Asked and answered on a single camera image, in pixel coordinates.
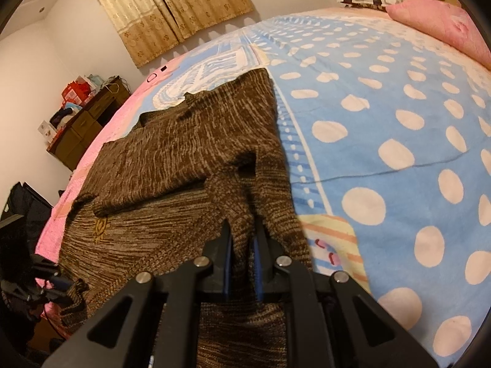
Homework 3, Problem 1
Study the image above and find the pink and blue bedspread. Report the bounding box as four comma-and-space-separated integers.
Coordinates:
37, 9, 490, 367

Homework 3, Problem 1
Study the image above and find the brown knitted sweater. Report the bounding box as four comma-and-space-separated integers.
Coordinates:
59, 68, 311, 367

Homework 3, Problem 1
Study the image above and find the pink pillow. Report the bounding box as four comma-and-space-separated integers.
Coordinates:
385, 0, 491, 69

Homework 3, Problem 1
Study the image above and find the beige patterned window curtain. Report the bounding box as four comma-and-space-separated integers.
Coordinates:
97, 0, 254, 68

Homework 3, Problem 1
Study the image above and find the dark wooden desk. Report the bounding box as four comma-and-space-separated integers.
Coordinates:
47, 76, 131, 171

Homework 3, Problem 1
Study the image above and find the white card box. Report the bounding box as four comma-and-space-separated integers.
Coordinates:
37, 121, 57, 144

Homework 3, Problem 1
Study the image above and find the black folding chair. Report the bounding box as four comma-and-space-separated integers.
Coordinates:
1, 182, 52, 254

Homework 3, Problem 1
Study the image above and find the red gift box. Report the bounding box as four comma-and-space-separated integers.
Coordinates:
62, 82, 91, 106

